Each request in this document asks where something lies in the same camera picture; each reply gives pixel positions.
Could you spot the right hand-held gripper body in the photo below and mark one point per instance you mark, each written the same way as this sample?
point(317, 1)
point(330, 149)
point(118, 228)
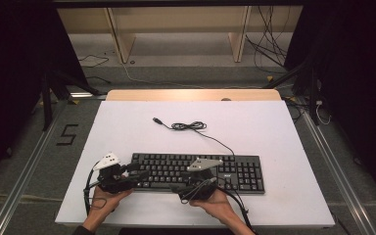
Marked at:
point(202, 164)

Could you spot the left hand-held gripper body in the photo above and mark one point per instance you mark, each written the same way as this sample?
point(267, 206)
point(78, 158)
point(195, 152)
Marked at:
point(111, 179)

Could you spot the black computer keyboard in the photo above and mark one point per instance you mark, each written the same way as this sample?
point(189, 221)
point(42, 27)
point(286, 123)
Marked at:
point(241, 169)

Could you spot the person's left hand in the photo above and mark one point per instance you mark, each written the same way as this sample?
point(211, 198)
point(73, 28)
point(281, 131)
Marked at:
point(106, 202)

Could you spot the person's right hand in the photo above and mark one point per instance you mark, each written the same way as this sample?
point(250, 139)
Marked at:
point(217, 205)

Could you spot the white table cover sheet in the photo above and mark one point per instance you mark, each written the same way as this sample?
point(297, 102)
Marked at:
point(241, 130)

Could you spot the black tape floor mark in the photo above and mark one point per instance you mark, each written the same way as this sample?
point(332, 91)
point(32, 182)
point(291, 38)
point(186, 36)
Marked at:
point(66, 134)

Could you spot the light wooden table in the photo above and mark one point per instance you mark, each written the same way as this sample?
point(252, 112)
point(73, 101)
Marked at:
point(192, 94)

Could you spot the yellow tape piece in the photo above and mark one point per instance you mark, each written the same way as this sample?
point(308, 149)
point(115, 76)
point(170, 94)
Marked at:
point(73, 102)
point(270, 78)

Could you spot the black metal stand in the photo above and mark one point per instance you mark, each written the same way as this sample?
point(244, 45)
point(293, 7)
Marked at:
point(312, 91)
point(47, 98)

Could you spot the black curtain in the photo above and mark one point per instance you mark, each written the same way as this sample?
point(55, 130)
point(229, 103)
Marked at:
point(355, 65)
point(9, 65)

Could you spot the aluminium floor rail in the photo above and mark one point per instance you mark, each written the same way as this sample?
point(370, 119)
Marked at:
point(23, 169)
point(339, 169)

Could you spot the beige wooden desk frame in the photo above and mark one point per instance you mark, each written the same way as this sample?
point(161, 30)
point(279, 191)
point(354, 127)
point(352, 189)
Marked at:
point(176, 19)

